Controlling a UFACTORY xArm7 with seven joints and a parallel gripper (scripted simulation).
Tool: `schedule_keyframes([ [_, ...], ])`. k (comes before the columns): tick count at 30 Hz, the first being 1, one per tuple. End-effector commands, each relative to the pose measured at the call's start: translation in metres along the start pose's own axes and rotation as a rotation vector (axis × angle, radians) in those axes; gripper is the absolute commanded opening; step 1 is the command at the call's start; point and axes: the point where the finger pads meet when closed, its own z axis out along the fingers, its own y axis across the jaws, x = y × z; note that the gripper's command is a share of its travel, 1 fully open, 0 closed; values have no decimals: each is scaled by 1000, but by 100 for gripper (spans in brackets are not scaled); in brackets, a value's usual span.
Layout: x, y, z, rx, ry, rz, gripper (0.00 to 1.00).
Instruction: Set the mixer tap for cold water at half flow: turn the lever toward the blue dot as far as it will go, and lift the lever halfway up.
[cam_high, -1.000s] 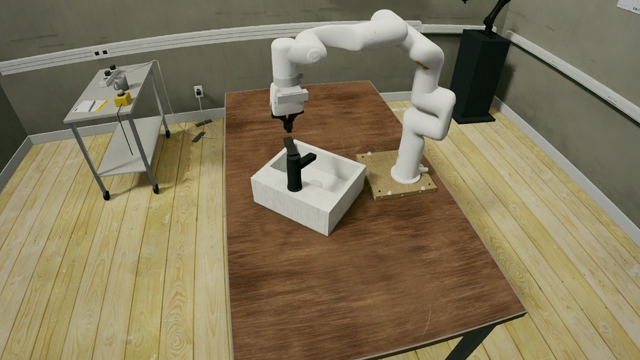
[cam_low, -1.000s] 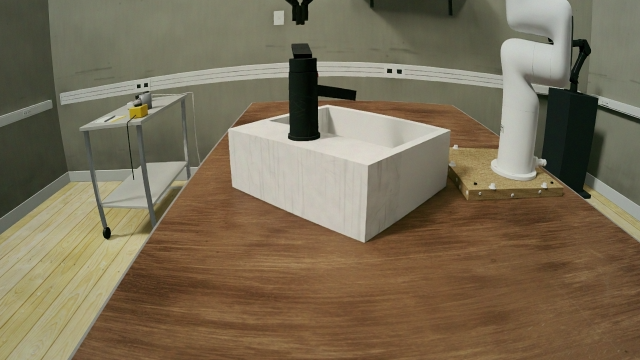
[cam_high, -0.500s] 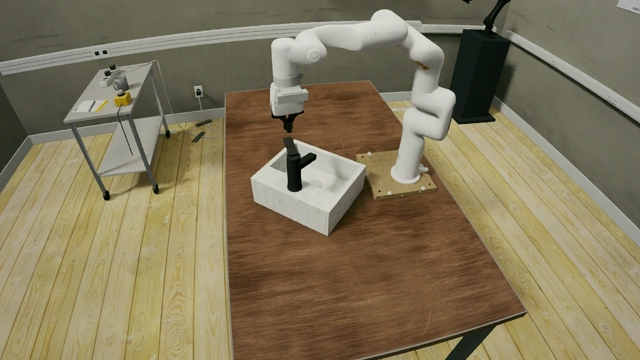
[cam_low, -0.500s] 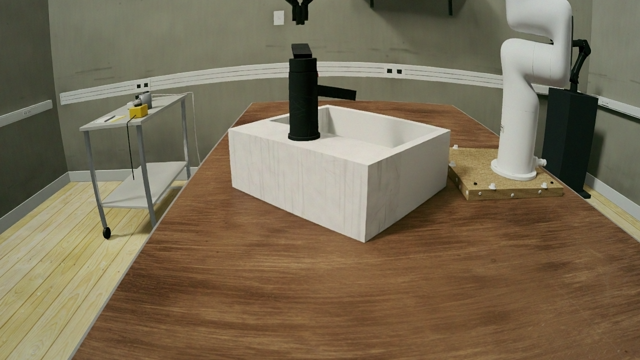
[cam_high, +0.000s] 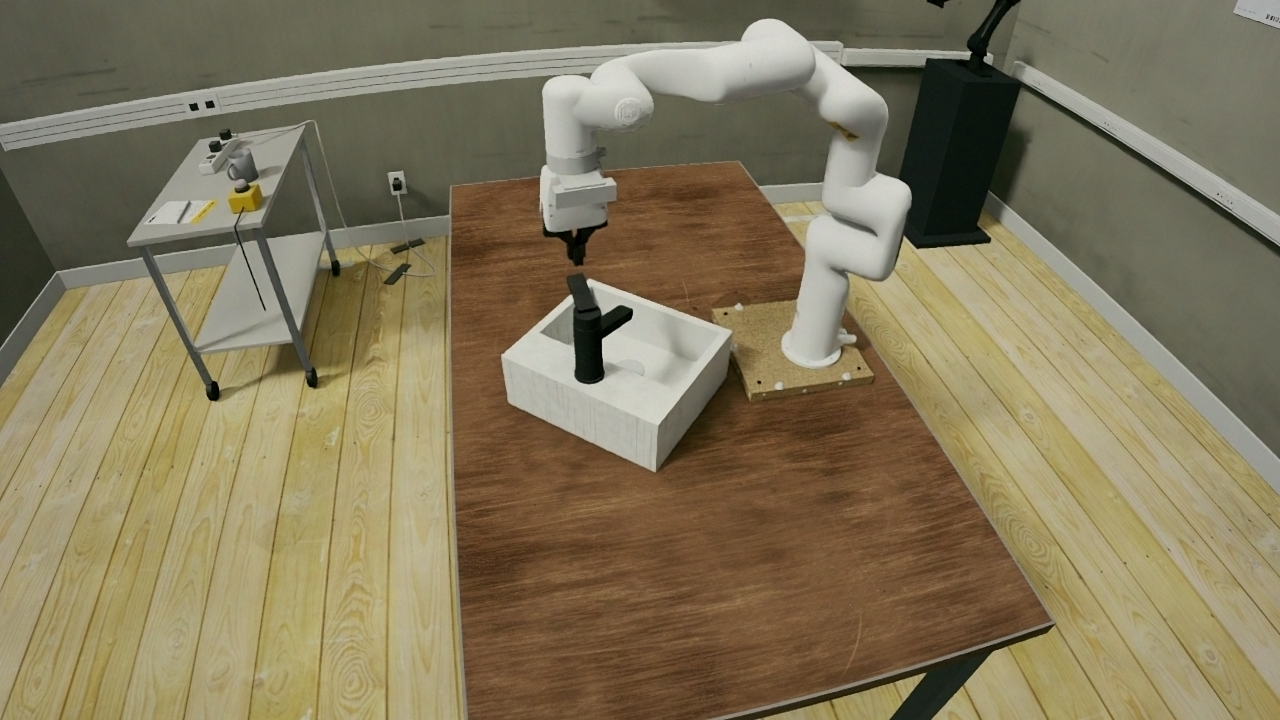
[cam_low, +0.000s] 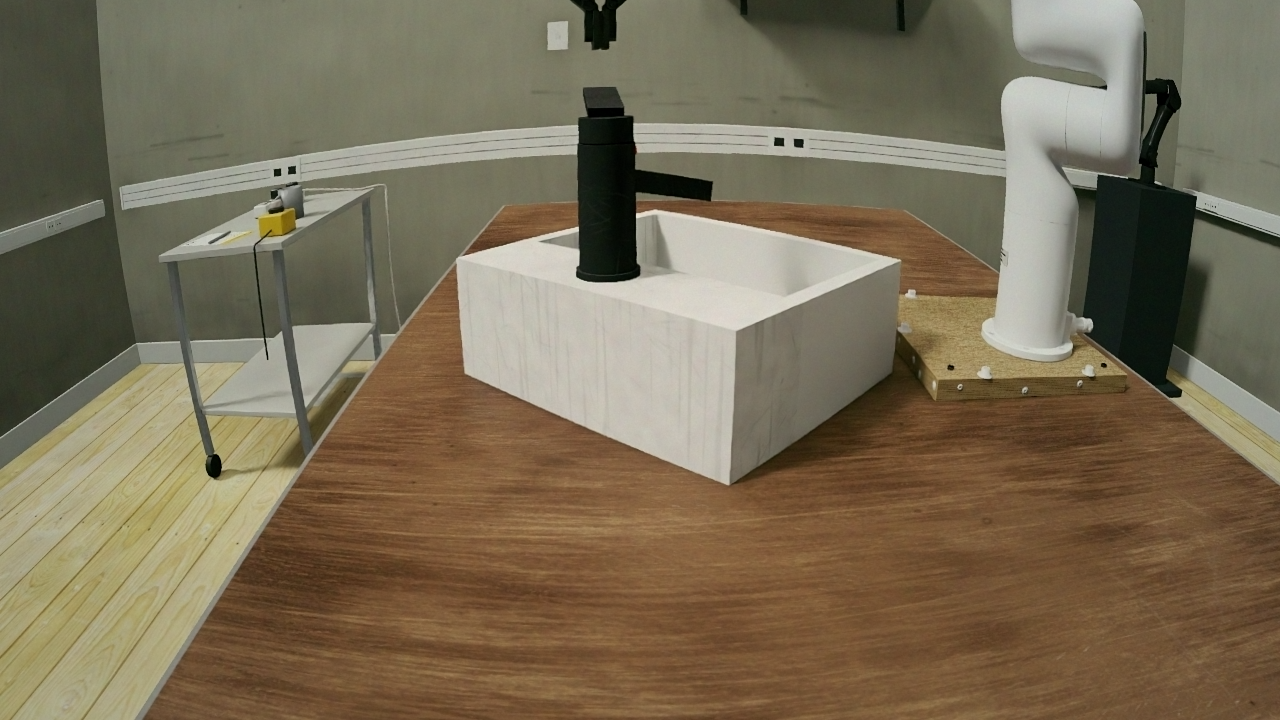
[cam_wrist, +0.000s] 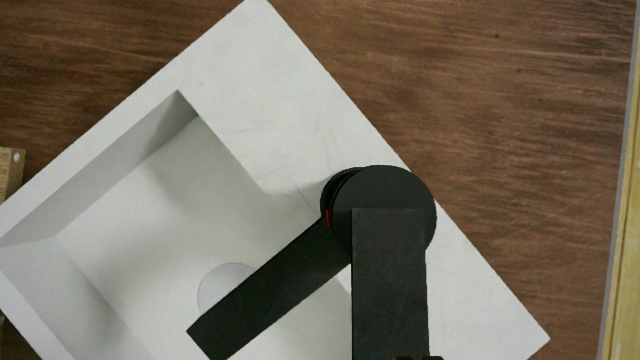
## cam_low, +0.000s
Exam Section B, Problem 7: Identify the white rectangular basin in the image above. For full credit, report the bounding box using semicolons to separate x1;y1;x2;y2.
456;210;901;486

